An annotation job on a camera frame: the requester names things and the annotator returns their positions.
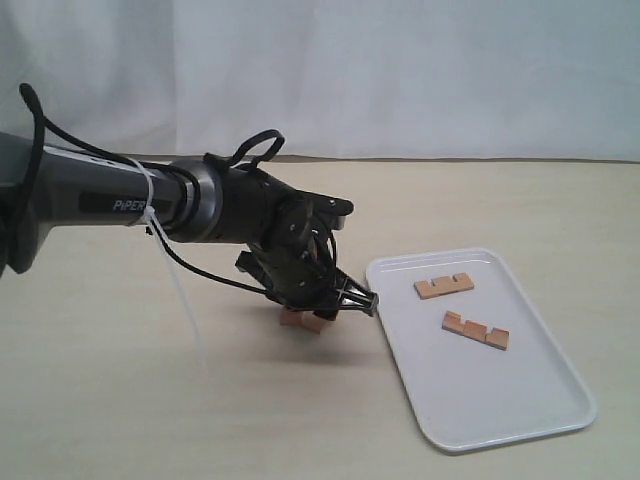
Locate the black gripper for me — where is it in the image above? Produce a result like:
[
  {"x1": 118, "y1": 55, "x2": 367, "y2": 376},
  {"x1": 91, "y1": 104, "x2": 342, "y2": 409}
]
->
[{"x1": 235, "y1": 234, "x2": 379, "y2": 320}]

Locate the white backdrop curtain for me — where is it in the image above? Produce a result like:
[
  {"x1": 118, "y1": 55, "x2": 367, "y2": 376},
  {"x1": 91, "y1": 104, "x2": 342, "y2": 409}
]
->
[{"x1": 1, "y1": 1, "x2": 639, "y2": 161}]

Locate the white plastic tray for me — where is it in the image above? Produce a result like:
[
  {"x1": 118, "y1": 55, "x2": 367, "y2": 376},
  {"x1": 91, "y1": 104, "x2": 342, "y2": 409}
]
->
[{"x1": 366, "y1": 247, "x2": 597, "y2": 453}]

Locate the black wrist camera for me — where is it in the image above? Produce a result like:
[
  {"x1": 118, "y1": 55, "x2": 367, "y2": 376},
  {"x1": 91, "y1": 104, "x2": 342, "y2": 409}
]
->
[{"x1": 298, "y1": 190, "x2": 354, "y2": 231}]

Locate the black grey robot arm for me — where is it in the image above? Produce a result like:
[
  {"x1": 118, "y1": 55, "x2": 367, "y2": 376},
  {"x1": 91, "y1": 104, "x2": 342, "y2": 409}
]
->
[{"x1": 1, "y1": 134, "x2": 378, "y2": 320}]

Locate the white zip tie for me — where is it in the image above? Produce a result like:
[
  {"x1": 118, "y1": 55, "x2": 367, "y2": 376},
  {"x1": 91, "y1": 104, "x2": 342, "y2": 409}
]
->
[{"x1": 105, "y1": 157, "x2": 208, "y2": 371}]

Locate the wooden notched piece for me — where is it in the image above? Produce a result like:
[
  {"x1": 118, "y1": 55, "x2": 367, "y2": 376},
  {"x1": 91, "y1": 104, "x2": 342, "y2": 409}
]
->
[
  {"x1": 441, "y1": 311, "x2": 510, "y2": 351},
  {"x1": 301, "y1": 314, "x2": 327, "y2": 334},
  {"x1": 279, "y1": 308, "x2": 304, "y2": 327},
  {"x1": 413, "y1": 273, "x2": 475, "y2": 300}
]

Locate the black cable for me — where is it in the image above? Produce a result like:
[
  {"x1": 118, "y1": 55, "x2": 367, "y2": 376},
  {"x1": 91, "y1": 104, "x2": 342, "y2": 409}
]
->
[{"x1": 18, "y1": 83, "x2": 346, "y2": 311}]

